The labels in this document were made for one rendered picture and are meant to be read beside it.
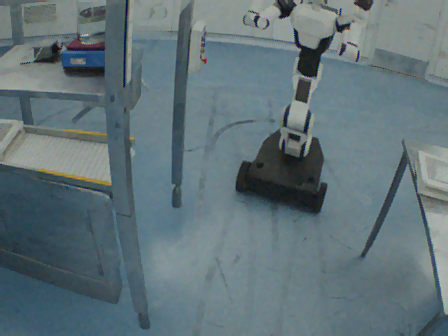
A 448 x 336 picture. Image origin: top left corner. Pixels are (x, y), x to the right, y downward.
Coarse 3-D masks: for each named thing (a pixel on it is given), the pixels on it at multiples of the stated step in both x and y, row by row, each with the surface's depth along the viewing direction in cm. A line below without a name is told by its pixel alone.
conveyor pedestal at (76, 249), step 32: (0, 192) 170; (0, 224) 187; (32, 224) 180; (64, 224) 175; (96, 224) 169; (0, 256) 211; (32, 256) 199; (64, 256) 192; (96, 256) 185; (64, 288) 216; (96, 288) 207
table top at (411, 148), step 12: (408, 144) 199; (420, 144) 200; (408, 156) 191; (444, 156) 195; (420, 204) 166; (432, 204) 164; (444, 204) 164; (432, 216) 158; (444, 216) 158; (432, 228) 152; (444, 228) 152; (432, 240) 147; (444, 240) 147; (432, 252) 143; (444, 252) 142; (432, 264) 140; (444, 264) 137; (444, 276) 132; (444, 288) 127; (444, 300) 123; (444, 312) 119
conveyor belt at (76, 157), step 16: (32, 144) 167; (48, 144) 168; (64, 144) 168; (80, 144) 169; (96, 144) 170; (16, 160) 158; (32, 160) 159; (48, 160) 160; (64, 160) 161; (80, 160) 161; (96, 160) 162; (96, 176) 155
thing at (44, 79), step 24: (24, 48) 145; (0, 72) 128; (24, 72) 128; (48, 72) 128; (72, 72) 127; (96, 72) 127; (24, 96) 120; (48, 96) 119; (72, 96) 118; (96, 96) 118
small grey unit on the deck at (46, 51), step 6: (42, 42) 135; (48, 42) 134; (54, 42) 134; (36, 48) 132; (42, 48) 132; (48, 48) 132; (54, 48) 134; (36, 54) 134; (42, 54) 134; (48, 54) 134; (54, 54) 137
